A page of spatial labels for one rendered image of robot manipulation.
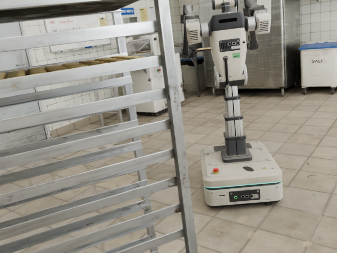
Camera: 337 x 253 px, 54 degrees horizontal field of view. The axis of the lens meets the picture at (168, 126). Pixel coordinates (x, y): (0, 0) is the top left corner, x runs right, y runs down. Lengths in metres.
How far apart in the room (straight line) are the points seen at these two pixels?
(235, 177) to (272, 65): 3.37
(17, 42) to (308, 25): 5.59
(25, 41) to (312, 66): 4.96
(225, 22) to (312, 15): 3.97
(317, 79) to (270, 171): 3.40
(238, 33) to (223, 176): 0.94
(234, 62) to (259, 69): 3.23
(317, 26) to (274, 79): 1.22
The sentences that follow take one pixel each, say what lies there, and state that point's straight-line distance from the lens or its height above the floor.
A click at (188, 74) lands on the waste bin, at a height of 0.37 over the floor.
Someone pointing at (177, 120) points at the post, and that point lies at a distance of 0.92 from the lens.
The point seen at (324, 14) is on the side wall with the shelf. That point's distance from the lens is 6.09.
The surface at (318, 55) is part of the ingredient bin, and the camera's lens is 5.47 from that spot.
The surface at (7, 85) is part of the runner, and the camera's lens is 0.85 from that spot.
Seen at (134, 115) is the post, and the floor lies 0.90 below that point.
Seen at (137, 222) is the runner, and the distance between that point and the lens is 1.01.
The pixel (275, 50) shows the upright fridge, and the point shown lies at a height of 0.74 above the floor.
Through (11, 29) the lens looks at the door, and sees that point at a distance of 4.66.
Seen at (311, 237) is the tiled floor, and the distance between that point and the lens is 2.13.
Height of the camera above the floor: 1.21
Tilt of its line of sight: 16 degrees down
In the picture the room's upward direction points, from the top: 7 degrees counter-clockwise
